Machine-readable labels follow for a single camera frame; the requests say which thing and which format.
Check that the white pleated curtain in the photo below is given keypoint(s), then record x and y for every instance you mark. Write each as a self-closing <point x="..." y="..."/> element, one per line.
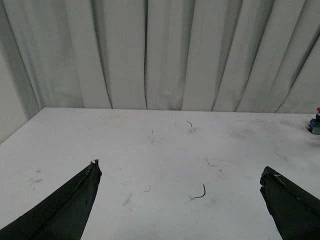
<point x="183" y="55"/>

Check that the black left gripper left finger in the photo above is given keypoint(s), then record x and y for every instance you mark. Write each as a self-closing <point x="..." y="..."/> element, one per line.
<point x="62" y="215"/>

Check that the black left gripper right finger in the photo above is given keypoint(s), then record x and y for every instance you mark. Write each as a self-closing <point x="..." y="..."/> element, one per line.
<point x="296" y="213"/>

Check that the red mushroom push button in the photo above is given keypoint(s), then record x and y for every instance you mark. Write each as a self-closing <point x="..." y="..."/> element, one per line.
<point x="314" y="124"/>

